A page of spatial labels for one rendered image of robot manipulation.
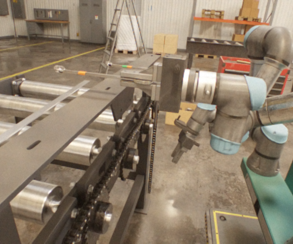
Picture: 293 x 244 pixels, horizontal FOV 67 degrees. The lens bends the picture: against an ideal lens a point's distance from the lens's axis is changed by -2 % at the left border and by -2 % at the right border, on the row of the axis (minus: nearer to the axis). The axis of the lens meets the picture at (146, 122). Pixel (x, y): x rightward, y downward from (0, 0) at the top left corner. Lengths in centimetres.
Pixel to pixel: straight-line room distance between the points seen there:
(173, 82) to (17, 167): 36
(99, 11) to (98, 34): 93
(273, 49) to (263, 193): 58
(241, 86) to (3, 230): 51
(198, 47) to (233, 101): 523
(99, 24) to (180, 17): 357
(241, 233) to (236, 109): 103
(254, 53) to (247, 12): 868
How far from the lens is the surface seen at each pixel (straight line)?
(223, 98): 53
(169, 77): 53
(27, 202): 71
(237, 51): 587
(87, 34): 1131
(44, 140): 42
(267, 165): 119
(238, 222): 152
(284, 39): 101
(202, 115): 104
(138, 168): 163
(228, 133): 56
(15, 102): 141
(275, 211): 104
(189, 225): 184
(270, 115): 65
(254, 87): 54
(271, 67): 100
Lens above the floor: 137
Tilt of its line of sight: 25 degrees down
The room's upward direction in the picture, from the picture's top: 4 degrees clockwise
